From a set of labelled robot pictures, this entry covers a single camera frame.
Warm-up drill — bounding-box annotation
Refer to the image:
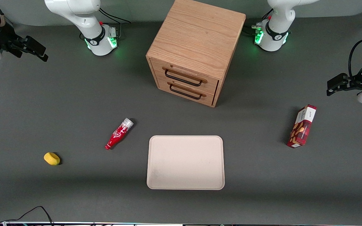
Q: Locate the black left base cable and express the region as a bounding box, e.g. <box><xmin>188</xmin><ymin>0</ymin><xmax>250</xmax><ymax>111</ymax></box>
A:
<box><xmin>243</xmin><ymin>9</ymin><xmax>273</xmax><ymax>35</ymax></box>

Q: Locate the small yellow rounded object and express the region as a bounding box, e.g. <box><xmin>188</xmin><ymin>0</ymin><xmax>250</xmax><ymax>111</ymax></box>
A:
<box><xmin>44</xmin><ymin>152</ymin><xmax>61</xmax><ymax>166</ymax></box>

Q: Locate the wooden drawer cabinet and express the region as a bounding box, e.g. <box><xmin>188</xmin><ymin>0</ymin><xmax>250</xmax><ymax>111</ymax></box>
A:
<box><xmin>146</xmin><ymin>0</ymin><xmax>246</xmax><ymax>108</ymax></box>

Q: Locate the red coke bottle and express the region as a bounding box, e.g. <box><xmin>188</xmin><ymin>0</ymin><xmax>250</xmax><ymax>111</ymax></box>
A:
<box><xmin>105</xmin><ymin>118</ymin><xmax>134</xmax><ymax>150</ymax></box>

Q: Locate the black base cable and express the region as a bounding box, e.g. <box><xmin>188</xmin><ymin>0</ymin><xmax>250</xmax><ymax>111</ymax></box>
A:
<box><xmin>99</xmin><ymin>8</ymin><xmax>131</xmax><ymax>40</ymax></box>
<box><xmin>243</xmin><ymin>9</ymin><xmax>273</xmax><ymax>35</ymax></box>

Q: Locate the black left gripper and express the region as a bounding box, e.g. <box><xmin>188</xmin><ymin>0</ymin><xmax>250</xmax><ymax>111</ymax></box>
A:
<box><xmin>327</xmin><ymin>73</ymin><xmax>362</xmax><ymax>96</ymax></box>

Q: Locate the black table edge cable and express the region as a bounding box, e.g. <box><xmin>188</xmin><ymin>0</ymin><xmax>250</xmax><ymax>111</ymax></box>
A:
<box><xmin>0</xmin><ymin>206</ymin><xmax>54</xmax><ymax>226</ymax></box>

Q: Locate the wooden drawer front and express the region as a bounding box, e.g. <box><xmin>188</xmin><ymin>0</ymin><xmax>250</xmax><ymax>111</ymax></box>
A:
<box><xmin>157</xmin><ymin>78</ymin><xmax>216</xmax><ymax>106</ymax></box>
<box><xmin>151</xmin><ymin>59</ymin><xmax>219</xmax><ymax>95</ymax></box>

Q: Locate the beige rectangular tray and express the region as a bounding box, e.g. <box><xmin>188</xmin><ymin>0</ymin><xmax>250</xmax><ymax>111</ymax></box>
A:
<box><xmin>146</xmin><ymin>135</ymin><xmax>225</xmax><ymax>191</ymax></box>

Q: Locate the black right base cable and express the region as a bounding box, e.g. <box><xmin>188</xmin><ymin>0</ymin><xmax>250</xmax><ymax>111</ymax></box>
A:
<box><xmin>99</xmin><ymin>8</ymin><xmax>131</xmax><ymax>40</ymax></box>

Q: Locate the black metal drawer handle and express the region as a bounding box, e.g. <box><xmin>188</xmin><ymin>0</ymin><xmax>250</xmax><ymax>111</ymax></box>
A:
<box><xmin>169</xmin><ymin>83</ymin><xmax>202</xmax><ymax>100</ymax></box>
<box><xmin>164</xmin><ymin>69</ymin><xmax>203</xmax><ymax>87</ymax></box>

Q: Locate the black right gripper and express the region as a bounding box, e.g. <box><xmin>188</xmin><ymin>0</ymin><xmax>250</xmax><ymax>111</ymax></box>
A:
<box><xmin>0</xmin><ymin>20</ymin><xmax>49</xmax><ymax>62</ymax></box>

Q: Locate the red plaid cookie box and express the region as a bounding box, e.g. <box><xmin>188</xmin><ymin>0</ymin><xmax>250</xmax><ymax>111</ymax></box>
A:
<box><xmin>287</xmin><ymin>104</ymin><xmax>317</xmax><ymax>148</ymax></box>

